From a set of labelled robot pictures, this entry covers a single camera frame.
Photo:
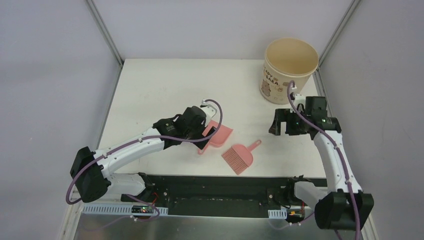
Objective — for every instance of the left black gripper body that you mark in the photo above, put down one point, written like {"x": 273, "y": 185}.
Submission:
{"x": 205, "y": 133}

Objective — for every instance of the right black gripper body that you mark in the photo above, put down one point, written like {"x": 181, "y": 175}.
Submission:
{"x": 294, "y": 122}

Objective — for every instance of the pink plastic dustpan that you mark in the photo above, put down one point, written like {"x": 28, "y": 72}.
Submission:
{"x": 219, "y": 139}

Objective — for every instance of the pink plastic hand brush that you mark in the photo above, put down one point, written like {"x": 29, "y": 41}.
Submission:
{"x": 239, "y": 157}

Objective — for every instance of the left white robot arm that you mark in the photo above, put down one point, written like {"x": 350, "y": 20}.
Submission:
{"x": 94, "y": 173}

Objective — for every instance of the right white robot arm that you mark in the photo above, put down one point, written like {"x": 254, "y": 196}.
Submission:
{"x": 345, "y": 205}

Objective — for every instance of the beige cartoon paper bucket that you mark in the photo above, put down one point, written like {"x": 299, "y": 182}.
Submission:
{"x": 285, "y": 60}

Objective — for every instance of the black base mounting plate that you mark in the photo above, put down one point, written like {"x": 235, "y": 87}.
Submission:
{"x": 217, "y": 196}

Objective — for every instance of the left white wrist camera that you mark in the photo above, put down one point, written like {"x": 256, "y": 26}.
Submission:
{"x": 209, "y": 110}

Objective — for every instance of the right white cable duct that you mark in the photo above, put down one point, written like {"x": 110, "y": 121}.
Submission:
{"x": 277, "y": 214}

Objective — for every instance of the white cable duct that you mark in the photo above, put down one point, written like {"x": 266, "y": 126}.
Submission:
{"x": 123, "y": 209}
{"x": 277, "y": 214}

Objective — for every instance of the left white cable duct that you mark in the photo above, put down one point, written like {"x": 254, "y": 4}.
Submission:
{"x": 123, "y": 209}

